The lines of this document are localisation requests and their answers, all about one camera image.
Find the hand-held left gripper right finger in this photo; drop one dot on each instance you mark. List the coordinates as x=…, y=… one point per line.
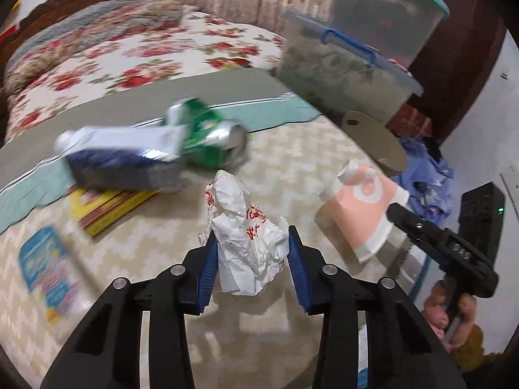
x=298, y=275

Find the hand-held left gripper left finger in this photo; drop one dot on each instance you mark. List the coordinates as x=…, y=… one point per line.
x=204, y=275

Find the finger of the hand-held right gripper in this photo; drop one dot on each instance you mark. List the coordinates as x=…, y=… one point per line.
x=417, y=227

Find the white paper wrapper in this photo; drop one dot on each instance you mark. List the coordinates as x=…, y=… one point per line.
x=239, y=235

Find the pink and white pouch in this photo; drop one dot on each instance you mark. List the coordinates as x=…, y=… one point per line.
x=361, y=210

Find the beige plastic bin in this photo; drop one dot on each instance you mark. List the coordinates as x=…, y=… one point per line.
x=373, y=142

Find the yellow and red box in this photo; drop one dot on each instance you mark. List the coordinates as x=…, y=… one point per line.
x=101, y=210

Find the small drink carton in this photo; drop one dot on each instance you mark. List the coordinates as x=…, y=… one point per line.
x=121, y=158

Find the crushed green drink can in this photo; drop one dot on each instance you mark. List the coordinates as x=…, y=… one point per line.
x=202, y=129

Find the white and blue tissue packet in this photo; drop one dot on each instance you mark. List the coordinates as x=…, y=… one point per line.
x=44, y=271

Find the person's right forearm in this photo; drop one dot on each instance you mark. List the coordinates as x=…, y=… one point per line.
x=478, y=352

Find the person's right hand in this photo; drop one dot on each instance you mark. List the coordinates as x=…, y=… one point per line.
x=436, y=308

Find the blue cloth bundle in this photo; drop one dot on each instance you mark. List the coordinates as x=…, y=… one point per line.
x=429, y=178

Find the black electronic box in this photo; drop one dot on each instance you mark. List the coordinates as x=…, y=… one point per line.
x=480, y=206

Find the orange cardboard box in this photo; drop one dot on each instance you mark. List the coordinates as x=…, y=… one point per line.
x=415, y=121

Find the chevron patterned blanket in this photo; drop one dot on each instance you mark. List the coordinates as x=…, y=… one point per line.
x=284, y=162

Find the dark brown wardrobe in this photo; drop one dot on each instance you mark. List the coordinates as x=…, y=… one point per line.
x=458, y=48

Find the clear storage box teal lid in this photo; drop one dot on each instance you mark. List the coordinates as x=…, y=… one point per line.
x=385, y=8

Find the floral bed sheet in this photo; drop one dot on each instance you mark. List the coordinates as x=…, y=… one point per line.
x=162, y=48

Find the patchwork floral quilt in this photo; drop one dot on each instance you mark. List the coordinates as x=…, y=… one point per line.
x=81, y=20

